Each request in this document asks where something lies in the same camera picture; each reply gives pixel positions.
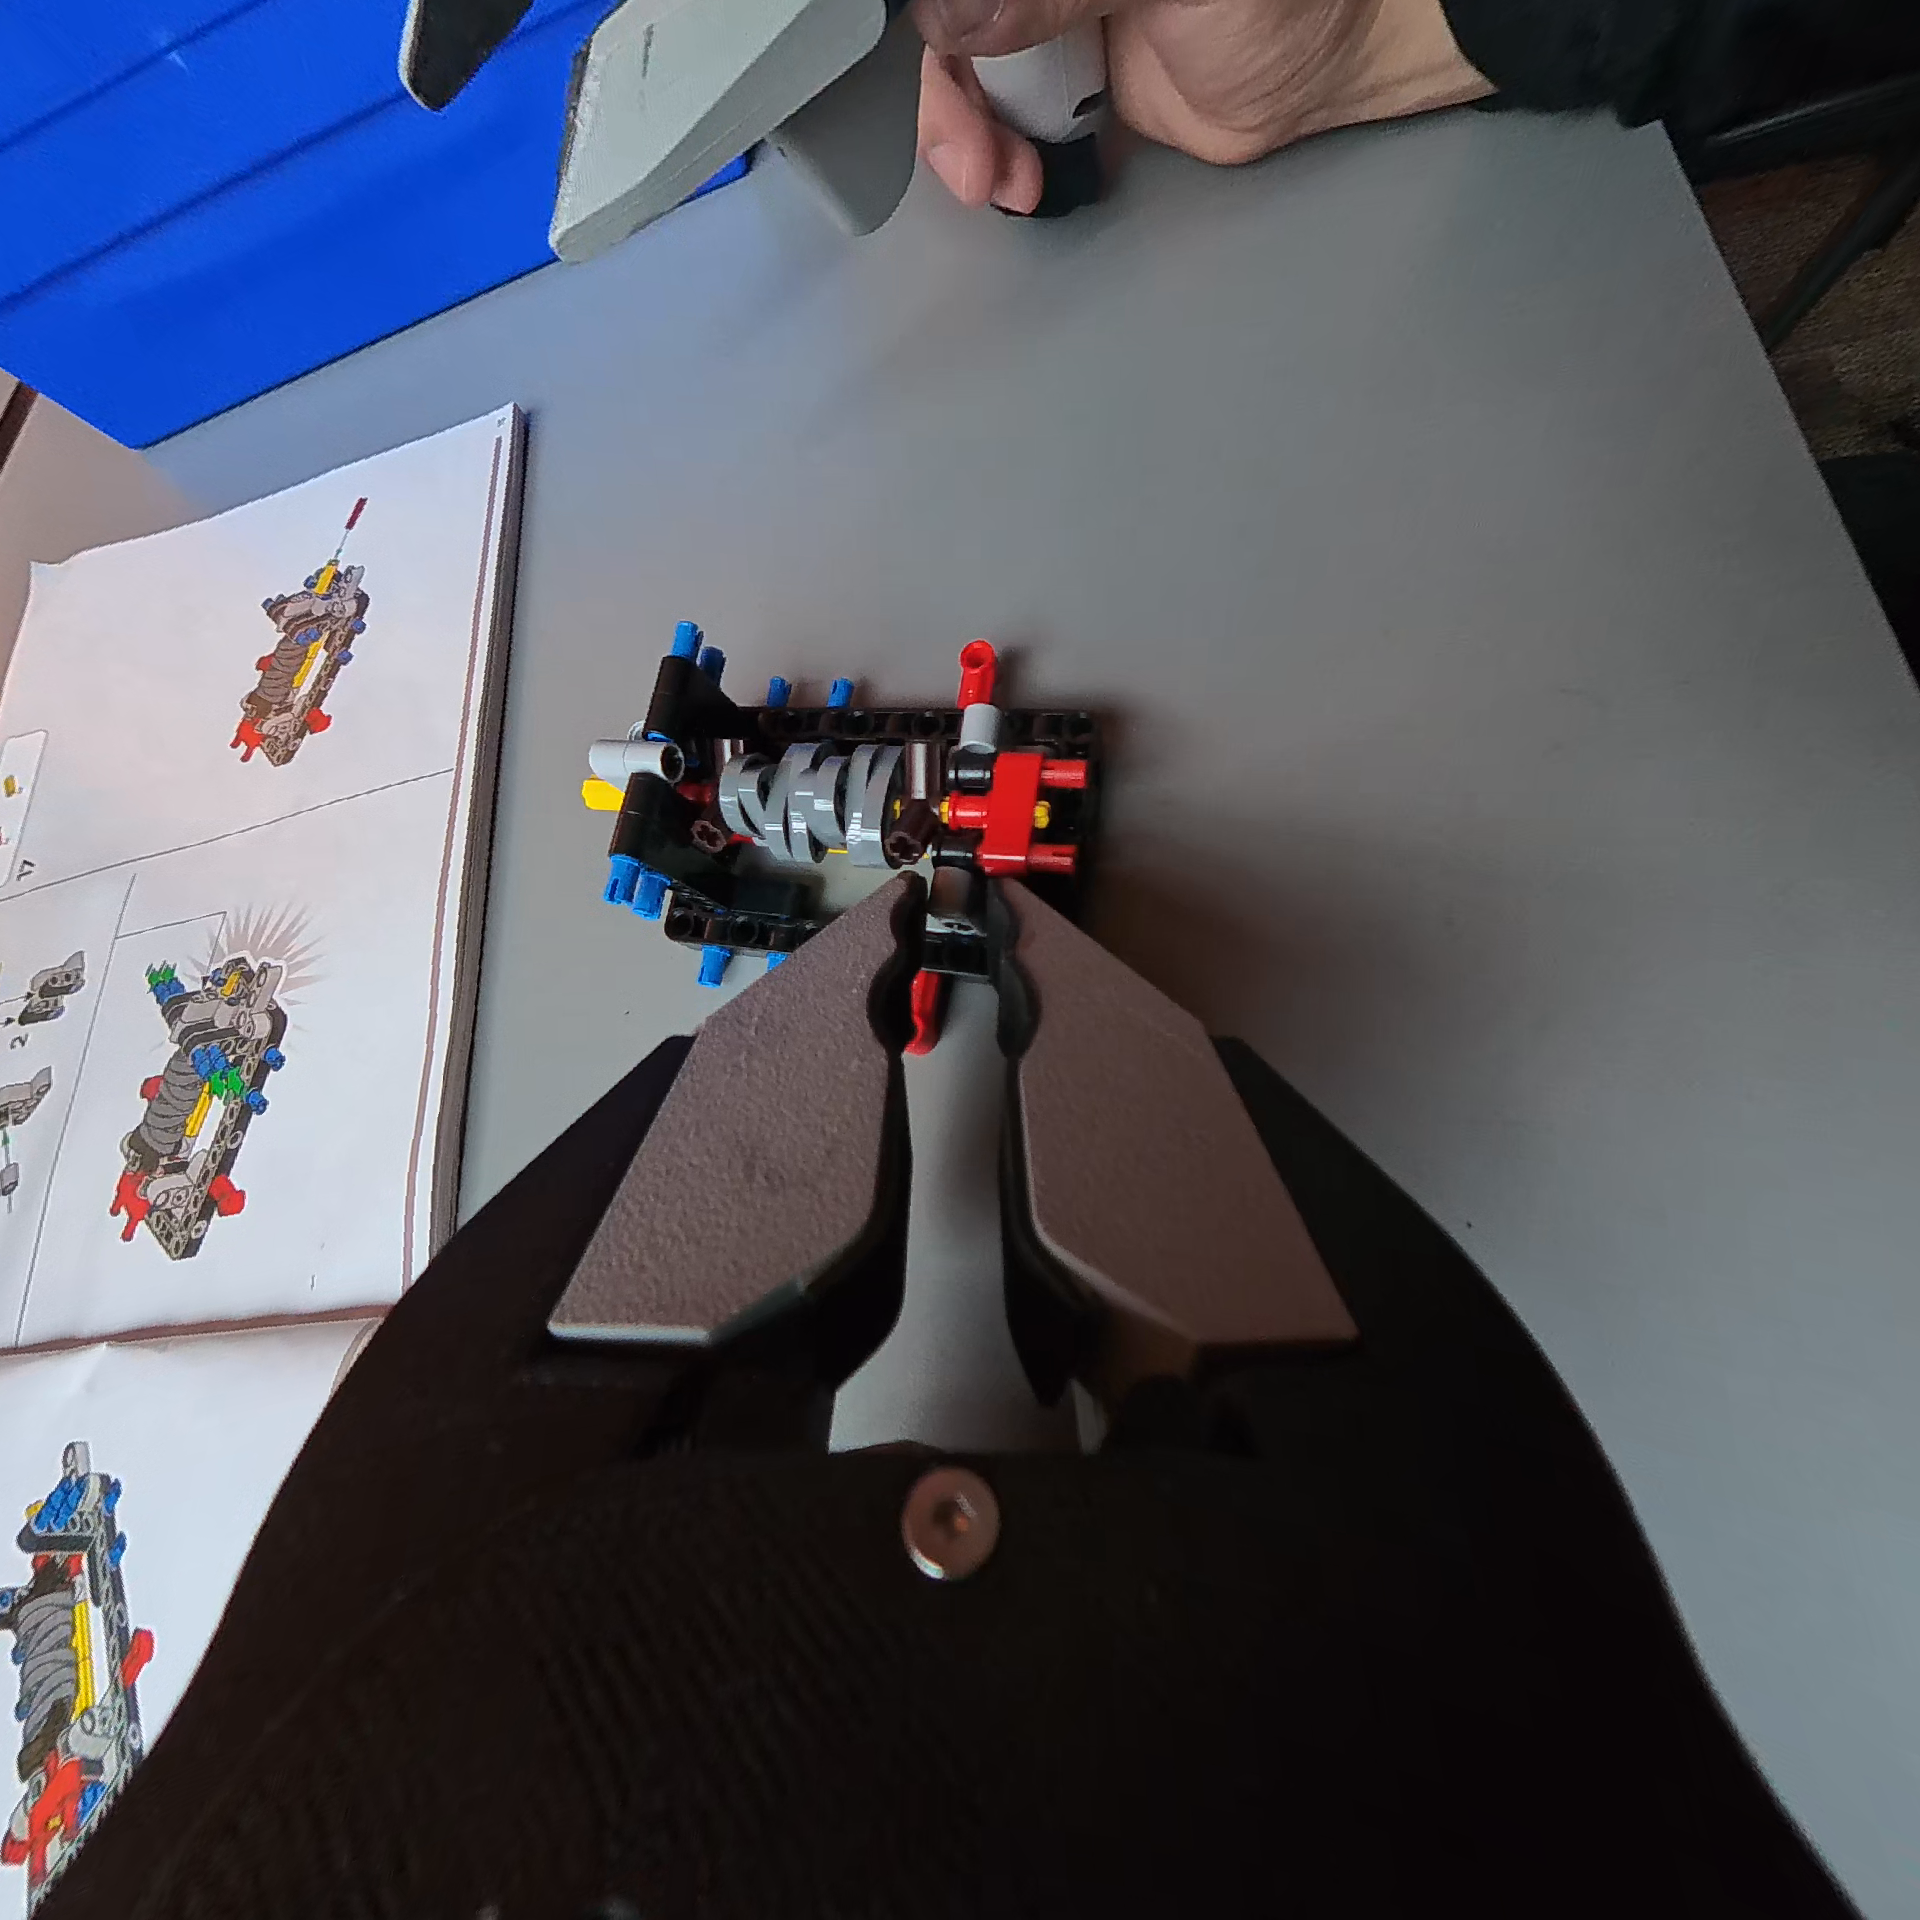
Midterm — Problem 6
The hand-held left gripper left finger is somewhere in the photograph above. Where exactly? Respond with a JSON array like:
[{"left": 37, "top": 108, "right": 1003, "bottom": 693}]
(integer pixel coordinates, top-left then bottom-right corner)
[{"left": 547, "top": 876, "right": 921, "bottom": 1383}]

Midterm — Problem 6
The person's right hand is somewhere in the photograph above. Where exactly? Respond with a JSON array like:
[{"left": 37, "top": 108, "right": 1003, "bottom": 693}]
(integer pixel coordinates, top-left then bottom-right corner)
[{"left": 908, "top": 0, "right": 1506, "bottom": 209}]

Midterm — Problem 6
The blue plastic bin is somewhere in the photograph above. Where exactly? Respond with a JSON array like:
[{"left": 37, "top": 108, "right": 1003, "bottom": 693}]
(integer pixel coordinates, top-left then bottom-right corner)
[{"left": 0, "top": 0, "right": 752, "bottom": 453}]

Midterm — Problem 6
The lego instruction booklet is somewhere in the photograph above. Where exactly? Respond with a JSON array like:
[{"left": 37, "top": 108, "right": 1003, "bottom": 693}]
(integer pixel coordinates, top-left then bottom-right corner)
[{"left": 0, "top": 400, "right": 532, "bottom": 1906}]

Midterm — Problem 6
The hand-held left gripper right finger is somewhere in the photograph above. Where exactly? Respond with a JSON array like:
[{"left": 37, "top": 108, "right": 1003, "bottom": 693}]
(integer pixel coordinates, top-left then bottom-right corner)
[{"left": 991, "top": 880, "right": 1359, "bottom": 1403}]

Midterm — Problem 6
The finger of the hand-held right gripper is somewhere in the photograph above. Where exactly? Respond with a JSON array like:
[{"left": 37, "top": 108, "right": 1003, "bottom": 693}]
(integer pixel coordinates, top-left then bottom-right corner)
[
  {"left": 547, "top": 0, "right": 888, "bottom": 264},
  {"left": 398, "top": 0, "right": 540, "bottom": 117}
]

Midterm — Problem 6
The black lego frame assembly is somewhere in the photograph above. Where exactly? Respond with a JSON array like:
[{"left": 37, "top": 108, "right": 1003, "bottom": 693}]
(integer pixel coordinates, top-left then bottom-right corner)
[{"left": 571, "top": 612, "right": 1113, "bottom": 1062}]

